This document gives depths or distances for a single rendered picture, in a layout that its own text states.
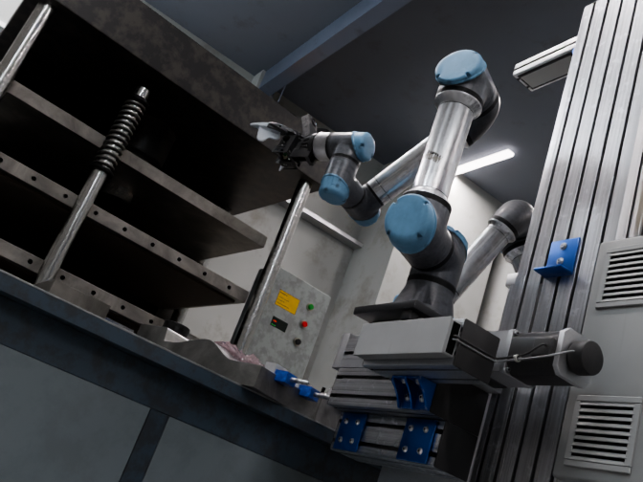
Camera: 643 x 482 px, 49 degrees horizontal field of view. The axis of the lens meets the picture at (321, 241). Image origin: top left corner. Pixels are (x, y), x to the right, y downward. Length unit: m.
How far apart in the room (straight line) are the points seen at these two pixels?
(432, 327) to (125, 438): 0.77
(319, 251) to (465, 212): 2.40
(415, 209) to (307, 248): 9.28
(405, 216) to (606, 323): 0.46
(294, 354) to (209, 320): 6.99
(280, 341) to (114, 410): 1.36
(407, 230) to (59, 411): 0.83
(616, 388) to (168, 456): 0.99
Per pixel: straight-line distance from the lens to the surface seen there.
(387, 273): 10.22
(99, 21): 2.66
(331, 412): 2.01
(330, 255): 11.00
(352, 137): 1.79
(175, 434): 1.75
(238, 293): 2.77
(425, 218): 1.52
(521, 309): 1.63
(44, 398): 1.64
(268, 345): 2.91
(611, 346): 1.38
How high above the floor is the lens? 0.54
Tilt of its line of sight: 22 degrees up
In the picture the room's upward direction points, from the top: 20 degrees clockwise
